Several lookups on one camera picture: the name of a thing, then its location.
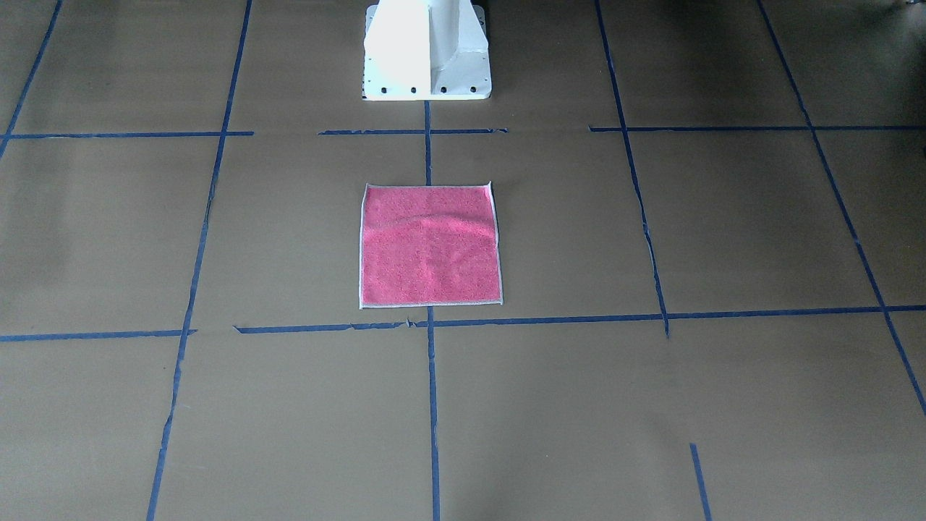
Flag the pink and grey towel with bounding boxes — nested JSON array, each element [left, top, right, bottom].
[[357, 182, 505, 309]]

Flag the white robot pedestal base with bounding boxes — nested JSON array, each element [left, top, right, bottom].
[[362, 1, 493, 102]]

